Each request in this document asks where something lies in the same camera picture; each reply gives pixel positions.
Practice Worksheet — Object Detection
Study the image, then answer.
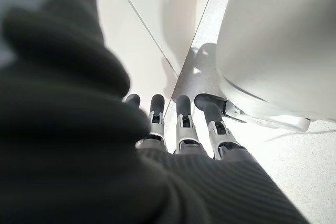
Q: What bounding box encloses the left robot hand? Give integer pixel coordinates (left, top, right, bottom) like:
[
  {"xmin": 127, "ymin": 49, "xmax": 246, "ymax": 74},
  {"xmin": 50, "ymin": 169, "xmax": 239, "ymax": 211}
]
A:
[{"xmin": 0, "ymin": 0, "xmax": 310, "ymax": 224}]

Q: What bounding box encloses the wide white cabinet door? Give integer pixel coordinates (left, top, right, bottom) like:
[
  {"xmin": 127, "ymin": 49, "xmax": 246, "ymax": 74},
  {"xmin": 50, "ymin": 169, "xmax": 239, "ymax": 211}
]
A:
[{"xmin": 96, "ymin": 0, "xmax": 182, "ymax": 104}]

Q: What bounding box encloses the narrow white cabinet door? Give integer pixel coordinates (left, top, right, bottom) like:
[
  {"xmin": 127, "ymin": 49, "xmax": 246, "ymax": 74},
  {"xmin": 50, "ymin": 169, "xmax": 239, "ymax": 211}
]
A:
[{"xmin": 112, "ymin": 0, "xmax": 219, "ymax": 77}]

